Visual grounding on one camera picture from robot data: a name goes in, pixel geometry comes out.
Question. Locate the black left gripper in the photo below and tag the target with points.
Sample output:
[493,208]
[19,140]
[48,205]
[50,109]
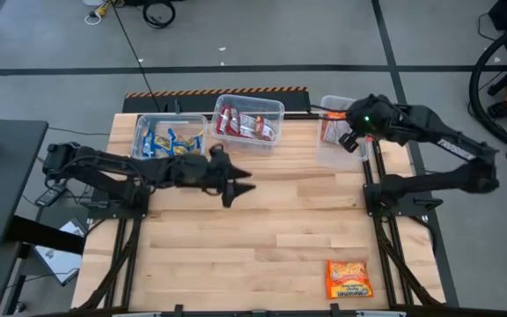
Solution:
[200,169]

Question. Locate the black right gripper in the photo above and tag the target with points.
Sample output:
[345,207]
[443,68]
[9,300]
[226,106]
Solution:
[372,119]

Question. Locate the blue Maruchan ramen pack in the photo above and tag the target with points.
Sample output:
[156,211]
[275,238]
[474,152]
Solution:
[189,143]
[161,144]

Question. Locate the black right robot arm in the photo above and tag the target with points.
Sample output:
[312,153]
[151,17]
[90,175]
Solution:
[434,180]

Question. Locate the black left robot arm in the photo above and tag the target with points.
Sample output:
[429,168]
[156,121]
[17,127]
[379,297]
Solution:
[104,160]

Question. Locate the clear plastic bin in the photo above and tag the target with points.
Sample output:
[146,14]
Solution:
[170,120]
[253,103]
[341,158]

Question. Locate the black power adapter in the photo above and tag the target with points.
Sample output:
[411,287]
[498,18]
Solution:
[51,195]

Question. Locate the black desk crossbeam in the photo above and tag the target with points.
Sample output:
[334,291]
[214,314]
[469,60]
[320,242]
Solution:
[46,235]

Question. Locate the black table edge bar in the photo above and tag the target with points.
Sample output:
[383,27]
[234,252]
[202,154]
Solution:
[434,311]

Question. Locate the black desk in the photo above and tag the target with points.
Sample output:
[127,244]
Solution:
[2,198]

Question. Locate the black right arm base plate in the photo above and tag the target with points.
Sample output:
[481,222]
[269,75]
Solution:
[407,204]

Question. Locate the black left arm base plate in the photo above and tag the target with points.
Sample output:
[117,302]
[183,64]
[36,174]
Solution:
[117,211]

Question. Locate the black frame rails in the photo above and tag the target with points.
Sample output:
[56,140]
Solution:
[385,282]
[129,264]

